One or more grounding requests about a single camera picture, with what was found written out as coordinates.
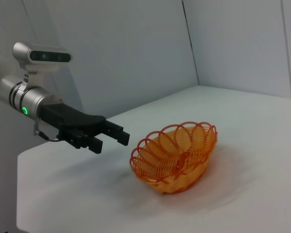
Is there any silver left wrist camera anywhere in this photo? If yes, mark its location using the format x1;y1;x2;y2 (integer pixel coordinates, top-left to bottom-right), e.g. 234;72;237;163
13;41;74;89

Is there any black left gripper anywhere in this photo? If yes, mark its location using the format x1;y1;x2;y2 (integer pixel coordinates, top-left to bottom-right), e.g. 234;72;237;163
39;103;131;154

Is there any orange wire coil basket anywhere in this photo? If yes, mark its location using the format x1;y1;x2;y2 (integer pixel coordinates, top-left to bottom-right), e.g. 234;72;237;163
129;120;218;195

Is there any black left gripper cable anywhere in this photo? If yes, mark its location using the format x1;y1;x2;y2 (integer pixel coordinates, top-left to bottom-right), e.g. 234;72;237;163
33;118;62;143

